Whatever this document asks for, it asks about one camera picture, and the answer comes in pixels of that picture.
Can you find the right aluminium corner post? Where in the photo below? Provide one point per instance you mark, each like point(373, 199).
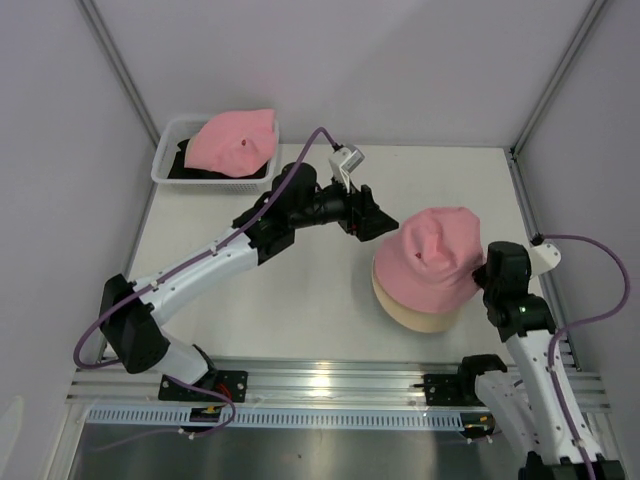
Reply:
point(570, 54)

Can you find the aluminium corner post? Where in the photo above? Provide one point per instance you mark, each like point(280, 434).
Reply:
point(104, 39)
point(570, 54)

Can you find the beige bucket hat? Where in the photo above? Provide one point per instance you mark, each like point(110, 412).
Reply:
point(421, 322)

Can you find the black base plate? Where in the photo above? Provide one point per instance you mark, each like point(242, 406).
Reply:
point(231, 384)
point(447, 390)

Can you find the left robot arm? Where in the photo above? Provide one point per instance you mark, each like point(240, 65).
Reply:
point(133, 312)

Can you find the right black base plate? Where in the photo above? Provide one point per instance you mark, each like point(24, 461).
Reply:
point(447, 390)

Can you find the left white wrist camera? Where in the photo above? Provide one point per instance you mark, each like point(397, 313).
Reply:
point(343, 163)

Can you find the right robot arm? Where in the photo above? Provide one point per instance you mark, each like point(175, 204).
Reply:
point(538, 413)

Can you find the white plastic basket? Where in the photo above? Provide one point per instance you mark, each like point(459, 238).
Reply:
point(183, 127)

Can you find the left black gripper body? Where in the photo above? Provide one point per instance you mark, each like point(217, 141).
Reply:
point(336, 206)

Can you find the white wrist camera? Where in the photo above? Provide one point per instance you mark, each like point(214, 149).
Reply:
point(343, 163)
point(543, 258)

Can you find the pink bucket hat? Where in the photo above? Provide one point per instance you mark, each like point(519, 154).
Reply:
point(427, 265)
point(234, 143)

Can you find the left aluminium corner post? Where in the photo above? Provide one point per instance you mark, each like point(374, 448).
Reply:
point(104, 39)

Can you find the aluminium mounting rail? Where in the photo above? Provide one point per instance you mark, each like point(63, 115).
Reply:
point(279, 384)

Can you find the white slotted cable duct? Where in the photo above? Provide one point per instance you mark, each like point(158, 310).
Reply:
point(277, 418)

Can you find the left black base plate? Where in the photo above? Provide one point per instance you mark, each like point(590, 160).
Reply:
point(231, 384)

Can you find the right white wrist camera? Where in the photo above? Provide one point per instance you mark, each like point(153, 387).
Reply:
point(543, 258)

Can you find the black hat in basket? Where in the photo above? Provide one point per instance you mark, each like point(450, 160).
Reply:
point(180, 171)

